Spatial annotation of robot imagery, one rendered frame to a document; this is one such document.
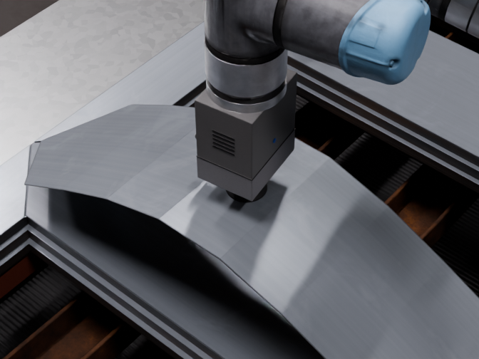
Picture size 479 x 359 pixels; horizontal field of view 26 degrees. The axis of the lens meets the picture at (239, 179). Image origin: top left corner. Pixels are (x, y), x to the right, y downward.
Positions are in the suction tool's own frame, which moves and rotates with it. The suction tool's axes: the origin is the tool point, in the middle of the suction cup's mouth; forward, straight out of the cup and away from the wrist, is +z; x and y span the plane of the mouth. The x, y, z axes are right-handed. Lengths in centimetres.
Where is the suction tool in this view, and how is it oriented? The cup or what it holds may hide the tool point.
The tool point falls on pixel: (246, 195)
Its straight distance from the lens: 107.7
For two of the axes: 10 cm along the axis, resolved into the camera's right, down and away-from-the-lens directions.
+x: 8.5, 3.7, -3.6
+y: -5.2, 6.2, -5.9
